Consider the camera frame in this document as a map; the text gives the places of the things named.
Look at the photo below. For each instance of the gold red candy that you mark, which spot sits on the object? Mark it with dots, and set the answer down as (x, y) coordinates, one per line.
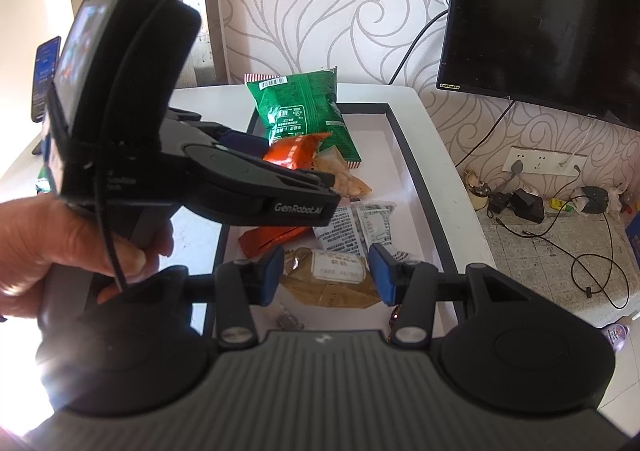
(395, 316)

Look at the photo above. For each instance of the cream cup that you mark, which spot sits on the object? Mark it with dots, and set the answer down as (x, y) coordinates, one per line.
(477, 193)

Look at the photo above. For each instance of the grey plug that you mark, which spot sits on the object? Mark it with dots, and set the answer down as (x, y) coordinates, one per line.
(516, 167)

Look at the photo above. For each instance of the brown pastry packet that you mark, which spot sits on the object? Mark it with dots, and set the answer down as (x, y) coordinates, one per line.
(330, 281)

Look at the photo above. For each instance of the orange peanut snack bag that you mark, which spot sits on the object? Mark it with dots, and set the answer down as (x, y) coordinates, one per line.
(292, 153)

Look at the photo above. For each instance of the black charger block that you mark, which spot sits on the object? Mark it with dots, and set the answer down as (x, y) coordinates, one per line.
(529, 206)

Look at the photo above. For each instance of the purple bottle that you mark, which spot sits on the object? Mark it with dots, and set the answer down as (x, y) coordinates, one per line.
(616, 337)

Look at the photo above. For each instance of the yellow green small object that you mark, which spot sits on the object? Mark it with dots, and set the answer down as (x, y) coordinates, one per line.
(561, 205)

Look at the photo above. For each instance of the black phone stand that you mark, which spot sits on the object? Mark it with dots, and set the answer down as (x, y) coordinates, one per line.
(37, 148)

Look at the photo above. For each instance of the person's left hand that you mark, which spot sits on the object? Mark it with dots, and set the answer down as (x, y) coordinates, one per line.
(50, 241)

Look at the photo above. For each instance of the red snack packet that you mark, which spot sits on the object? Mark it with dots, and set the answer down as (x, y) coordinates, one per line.
(265, 238)

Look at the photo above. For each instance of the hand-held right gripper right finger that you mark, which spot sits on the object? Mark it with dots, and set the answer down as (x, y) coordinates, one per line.
(380, 276)

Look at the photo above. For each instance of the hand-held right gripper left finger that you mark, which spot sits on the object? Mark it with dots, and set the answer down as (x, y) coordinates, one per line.
(274, 276)

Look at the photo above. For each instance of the pink white snack packet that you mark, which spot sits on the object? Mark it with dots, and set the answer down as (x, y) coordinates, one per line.
(377, 223)

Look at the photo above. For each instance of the black power adapter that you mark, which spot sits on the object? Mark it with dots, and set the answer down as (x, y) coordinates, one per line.
(498, 203)

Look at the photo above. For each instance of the black television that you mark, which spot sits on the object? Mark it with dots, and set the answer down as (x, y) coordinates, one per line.
(540, 6)

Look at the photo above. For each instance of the clear packet with round candies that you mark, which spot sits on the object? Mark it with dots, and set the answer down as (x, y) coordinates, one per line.
(287, 320)

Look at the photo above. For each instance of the white power strip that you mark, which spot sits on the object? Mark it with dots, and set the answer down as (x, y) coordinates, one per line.
(545, 161)

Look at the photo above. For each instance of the black smartphone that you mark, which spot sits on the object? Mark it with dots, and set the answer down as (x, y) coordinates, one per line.
(44, 81)

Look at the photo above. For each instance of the round black device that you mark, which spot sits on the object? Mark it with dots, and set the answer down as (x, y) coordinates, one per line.
(594, 200)

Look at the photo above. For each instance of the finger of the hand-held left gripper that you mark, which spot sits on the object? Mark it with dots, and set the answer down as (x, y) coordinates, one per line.
(310, 179)
(245, 142)

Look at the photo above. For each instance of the grey framed tray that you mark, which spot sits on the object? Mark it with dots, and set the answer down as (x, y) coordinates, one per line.
(390, 156)

